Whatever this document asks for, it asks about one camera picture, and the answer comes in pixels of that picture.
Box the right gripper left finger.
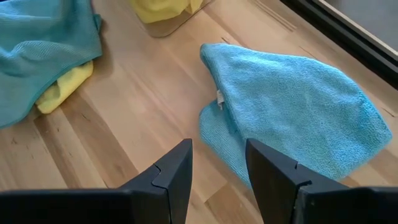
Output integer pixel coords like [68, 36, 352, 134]
[118, 138, 194, 224]

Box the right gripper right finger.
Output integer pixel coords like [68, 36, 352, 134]
[244, 138, 349, 224]

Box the light blue microfiber towel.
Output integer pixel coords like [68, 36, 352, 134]
[198, 42, 394, 188]

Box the yellow microfiber towel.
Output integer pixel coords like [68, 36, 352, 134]
[34, 60, 95, 115]
[129, 0, 191, 24]
[186, 0, 205, 15]

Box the teal microfiber towel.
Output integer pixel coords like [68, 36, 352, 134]
[0, 0, 103, 130]

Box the clear plastic basket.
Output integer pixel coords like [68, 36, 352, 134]
[128, 0, 215, 39]

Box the black metal table frame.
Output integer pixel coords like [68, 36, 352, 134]
[279, 0, 398, 91]

